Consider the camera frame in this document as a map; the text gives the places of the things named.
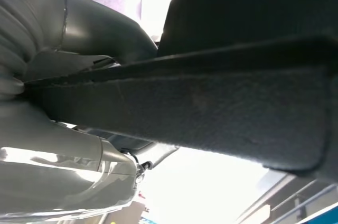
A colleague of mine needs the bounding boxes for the grey frame bars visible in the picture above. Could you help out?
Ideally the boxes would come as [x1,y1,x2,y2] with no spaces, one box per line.
[235,173,338,224]

